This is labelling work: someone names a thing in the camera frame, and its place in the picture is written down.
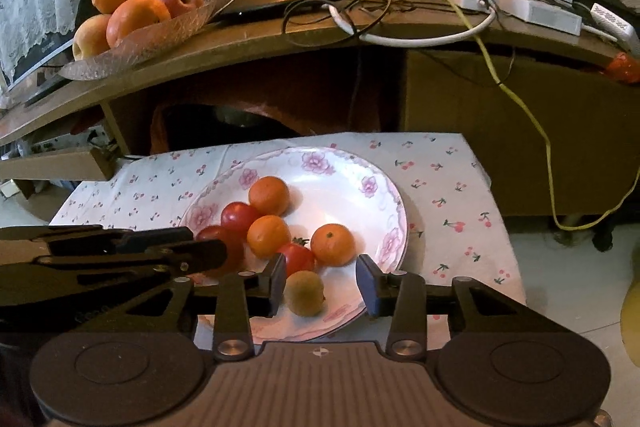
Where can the small orange with stem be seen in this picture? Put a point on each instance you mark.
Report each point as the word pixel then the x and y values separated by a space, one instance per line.
pixel 332 245

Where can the yellow round thing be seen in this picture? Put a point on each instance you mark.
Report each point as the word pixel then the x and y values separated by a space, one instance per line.
pixel 631 324

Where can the white floral plate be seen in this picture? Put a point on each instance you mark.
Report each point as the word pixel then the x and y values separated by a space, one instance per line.
pixel 340 202

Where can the cherry print tablecloth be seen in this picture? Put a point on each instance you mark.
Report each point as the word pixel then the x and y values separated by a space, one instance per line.
pixel 450 207

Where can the red tomato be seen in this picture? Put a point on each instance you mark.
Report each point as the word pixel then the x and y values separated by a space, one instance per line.
pixel 298 258
pixel 240 217

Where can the glass fruit tray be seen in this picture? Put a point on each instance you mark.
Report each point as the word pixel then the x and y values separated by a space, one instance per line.
pixel 165 32

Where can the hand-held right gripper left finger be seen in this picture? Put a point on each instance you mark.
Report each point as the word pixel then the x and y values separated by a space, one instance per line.
pixel 277 284

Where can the white power strip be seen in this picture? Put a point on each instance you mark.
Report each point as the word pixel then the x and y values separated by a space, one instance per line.
pixel 545 14

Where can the white remote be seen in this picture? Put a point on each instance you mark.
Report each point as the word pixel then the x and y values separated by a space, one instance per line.
pixel 612 24

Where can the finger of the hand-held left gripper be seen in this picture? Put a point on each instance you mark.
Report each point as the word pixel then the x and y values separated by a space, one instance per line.
pixel 160 237
pixel 200 254

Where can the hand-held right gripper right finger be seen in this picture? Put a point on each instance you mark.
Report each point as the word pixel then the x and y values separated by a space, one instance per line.
pixel 367 289

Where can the red plastic thing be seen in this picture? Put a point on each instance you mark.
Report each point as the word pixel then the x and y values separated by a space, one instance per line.
pixel 622 68

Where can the small green fruit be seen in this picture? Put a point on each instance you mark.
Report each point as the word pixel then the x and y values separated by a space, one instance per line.
pixel 304 293

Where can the yellow apple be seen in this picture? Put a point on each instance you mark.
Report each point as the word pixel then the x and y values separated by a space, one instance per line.
pixel 90 38

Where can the wooden television stand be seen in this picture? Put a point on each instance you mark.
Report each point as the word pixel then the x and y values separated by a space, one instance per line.
pixel 300 52

